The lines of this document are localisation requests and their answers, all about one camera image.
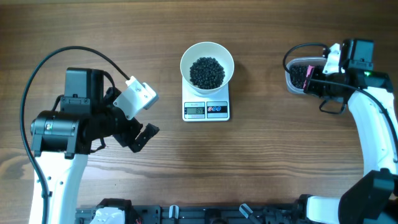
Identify pink plastic measuring scoop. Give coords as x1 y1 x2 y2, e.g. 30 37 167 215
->
303 65 315 90

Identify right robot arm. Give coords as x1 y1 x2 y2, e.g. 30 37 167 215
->
303 39 397 223

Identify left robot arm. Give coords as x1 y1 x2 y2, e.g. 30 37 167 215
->
29 68 159 223

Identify white digital kitchen scale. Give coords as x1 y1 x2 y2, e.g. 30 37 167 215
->
182 80 230 122

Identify black beans in bowl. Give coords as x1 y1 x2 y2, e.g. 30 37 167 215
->
189 57 225 90

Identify white bowl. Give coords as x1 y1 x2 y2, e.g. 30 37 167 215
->
180 42 234 95

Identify clear plastic container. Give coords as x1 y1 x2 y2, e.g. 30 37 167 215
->
285 57 326 95

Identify black peppercorns pile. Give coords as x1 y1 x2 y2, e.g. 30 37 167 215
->
290 65 308 89

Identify right black camera cable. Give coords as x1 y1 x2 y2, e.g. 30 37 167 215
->
282 42 398 162

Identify black camera cable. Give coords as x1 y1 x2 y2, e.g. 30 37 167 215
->
19 45 131 224
282 42 398 162

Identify left black camera cable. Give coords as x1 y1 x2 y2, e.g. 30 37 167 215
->
19 45 131 224

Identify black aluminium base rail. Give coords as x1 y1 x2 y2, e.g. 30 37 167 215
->
75 198 312 224

